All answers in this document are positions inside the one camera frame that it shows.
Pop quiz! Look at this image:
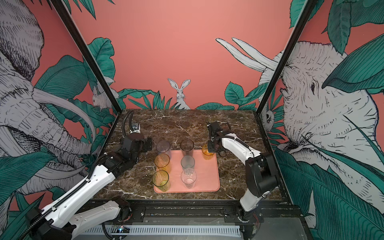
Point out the short yellow glass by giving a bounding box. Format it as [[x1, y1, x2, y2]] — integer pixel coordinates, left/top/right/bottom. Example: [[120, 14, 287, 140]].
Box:
[[202, 144, 215, 160]]

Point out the clear blue tall glass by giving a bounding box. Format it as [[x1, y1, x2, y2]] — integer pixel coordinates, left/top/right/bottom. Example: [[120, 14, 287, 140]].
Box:
[[156, 140, 172, 158]]

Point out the dark smoky glass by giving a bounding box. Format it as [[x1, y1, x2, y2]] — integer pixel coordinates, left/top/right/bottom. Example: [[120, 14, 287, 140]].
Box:
[[180, 139, 195, 157]]

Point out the tall yellow glass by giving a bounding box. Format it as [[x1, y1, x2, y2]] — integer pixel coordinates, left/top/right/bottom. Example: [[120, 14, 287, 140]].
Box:
[[155, 154, 172, 174]]

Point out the frosted teal glass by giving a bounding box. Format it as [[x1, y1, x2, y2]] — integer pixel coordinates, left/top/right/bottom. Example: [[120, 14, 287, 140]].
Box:
[[181, 156, 195, 169]]

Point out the green glass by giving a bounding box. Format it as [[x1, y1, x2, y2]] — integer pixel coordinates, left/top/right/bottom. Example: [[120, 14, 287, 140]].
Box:
[[152, 170, 170, 192]]

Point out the clear colourless glass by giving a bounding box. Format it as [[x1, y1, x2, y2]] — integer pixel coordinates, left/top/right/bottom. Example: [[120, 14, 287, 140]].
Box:
[[181, 168, 197, 189]]

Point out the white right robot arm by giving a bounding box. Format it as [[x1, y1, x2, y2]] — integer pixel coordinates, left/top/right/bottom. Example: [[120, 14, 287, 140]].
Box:
[[207, 122, 280, 223]]

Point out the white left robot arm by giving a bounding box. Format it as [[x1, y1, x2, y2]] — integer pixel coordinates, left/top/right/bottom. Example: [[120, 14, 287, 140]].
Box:
[[18, 110, 153, 240]]

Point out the pink tray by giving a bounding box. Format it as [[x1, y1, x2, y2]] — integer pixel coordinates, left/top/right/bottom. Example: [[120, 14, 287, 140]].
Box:
[[151, 150, 220, 194]]

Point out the white perforated strip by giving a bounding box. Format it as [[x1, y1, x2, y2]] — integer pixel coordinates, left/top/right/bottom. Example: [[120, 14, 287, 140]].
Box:
[[105, 225, 242, 237]]

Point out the black front rail base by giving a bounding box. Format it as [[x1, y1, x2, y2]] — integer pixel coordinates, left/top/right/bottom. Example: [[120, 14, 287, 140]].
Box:
[[52, 199, 313, 240]]

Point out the black left corner post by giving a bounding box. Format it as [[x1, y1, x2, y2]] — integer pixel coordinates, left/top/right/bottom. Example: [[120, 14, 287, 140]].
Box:
[[50, 0, 122, 114]]

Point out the black corner post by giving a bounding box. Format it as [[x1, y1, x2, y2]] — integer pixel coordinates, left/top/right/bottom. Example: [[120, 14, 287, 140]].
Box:
[[256, 0, 318, 117], [50, 0, 122, 114]]

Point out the black right corner post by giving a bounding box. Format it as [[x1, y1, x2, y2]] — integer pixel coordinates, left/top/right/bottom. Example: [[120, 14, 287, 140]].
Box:
[[256, 0, 318, 117]]

